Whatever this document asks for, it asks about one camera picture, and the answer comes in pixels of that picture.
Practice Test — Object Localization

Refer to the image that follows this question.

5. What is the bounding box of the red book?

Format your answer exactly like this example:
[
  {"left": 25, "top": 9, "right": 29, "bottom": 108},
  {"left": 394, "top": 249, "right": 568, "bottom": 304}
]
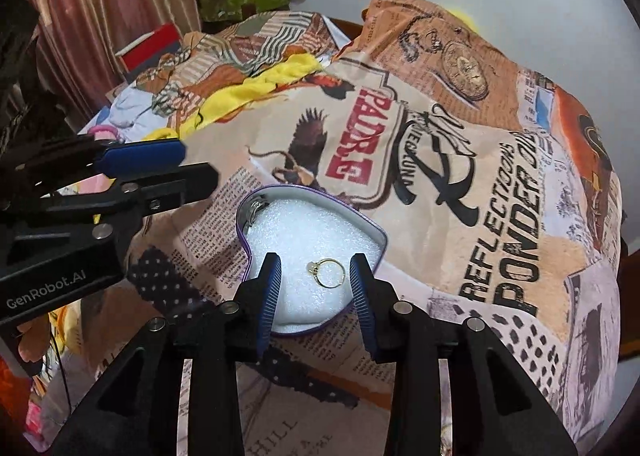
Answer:
[{"left": 114, "top": 23, "right": 181, "bottom": 74}]

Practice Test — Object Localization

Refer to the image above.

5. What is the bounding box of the purple heart-shaped tin box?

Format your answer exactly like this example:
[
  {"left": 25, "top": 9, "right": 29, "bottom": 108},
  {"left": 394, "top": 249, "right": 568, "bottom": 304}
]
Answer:
[{"left": 235, "top": 185, "right": 388, "bottom": 337}]

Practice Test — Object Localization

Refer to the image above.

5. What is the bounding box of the newspaper print bed cover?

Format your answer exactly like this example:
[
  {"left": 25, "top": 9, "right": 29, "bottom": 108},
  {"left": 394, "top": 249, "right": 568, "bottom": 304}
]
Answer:
[{"left": 79, "top": 0, "right": 626, "bottom": 456}]

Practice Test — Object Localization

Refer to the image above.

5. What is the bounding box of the silver charm in tin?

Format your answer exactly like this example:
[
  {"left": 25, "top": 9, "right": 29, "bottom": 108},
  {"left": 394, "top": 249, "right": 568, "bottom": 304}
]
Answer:
[{"left": 238, "top": 195, "right": 269, "bottom": 233}]

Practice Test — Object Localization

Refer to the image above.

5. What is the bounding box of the striped pink curtain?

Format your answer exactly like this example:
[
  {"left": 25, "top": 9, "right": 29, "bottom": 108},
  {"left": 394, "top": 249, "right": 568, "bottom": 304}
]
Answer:
[{"left": 29, "top": 0, "right": 201, "bottom": 128}]

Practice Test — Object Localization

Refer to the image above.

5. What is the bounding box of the yellow round object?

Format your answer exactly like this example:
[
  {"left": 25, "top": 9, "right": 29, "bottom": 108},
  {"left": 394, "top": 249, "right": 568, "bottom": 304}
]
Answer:
[{"left": 448, "top": 8, "right": 478, "bottom": 34}]

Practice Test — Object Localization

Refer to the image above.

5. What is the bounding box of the gold ring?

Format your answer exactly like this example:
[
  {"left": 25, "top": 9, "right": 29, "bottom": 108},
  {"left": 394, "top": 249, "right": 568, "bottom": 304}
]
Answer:
[{"left": 306, "top": 258, "right": 347, "bottom": 290}]

